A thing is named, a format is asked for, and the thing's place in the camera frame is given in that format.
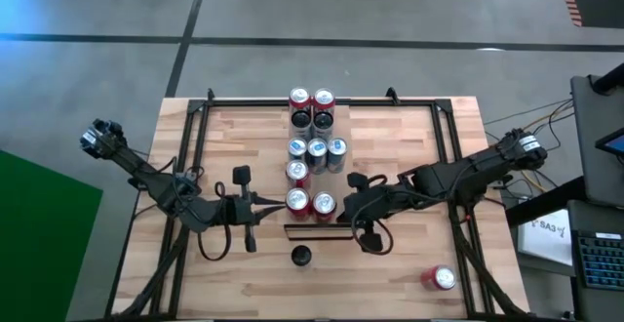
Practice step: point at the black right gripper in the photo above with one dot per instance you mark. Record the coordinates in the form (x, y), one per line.
(378, 200)

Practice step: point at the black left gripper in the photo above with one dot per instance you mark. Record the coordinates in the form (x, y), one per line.
(239, 211)

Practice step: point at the red Coca-Cola Star Wars can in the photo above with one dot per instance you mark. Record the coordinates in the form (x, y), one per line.
(297, 171)
(324, 204)

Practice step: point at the blue silver Red Bull can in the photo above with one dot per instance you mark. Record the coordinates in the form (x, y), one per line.
(337, 151)
(317, 153)
(297, 148)

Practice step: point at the red Fanta strawberry can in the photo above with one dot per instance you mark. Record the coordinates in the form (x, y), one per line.
(324, 100)
(299, 98)

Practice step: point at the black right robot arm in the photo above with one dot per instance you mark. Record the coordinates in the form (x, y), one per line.
(463, 178)

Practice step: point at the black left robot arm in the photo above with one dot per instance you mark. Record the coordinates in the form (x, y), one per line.
(161, 185)

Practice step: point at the red soda can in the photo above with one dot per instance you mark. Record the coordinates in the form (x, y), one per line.
(439, 278)

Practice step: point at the black clamp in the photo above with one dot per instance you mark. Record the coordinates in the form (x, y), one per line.
(391, 95)
(210, 95)

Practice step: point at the black desk edge bar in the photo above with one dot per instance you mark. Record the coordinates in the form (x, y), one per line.
(541, 203)

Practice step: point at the white SA3 paper sign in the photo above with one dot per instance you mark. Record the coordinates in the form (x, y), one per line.
(546, 241)

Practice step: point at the green floor mat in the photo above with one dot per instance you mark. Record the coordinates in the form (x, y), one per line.
(39, 244)

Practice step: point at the grey side desk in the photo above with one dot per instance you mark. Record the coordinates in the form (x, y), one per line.
(592, 214)

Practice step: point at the backlit keyboard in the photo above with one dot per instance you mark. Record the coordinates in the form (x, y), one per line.
(602, 263)

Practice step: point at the grey rounded panel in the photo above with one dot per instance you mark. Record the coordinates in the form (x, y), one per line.
(595, 117)

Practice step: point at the tablet screen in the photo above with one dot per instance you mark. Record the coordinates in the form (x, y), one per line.
(614, 144)

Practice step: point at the black pole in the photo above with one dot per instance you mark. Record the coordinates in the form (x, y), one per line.
(609, 80)

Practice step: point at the wooden shelf with black frame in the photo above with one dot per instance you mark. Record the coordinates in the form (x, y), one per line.
(336, 180)

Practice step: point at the black aluminium table frame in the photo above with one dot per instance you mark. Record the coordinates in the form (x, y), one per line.
(194, 105)

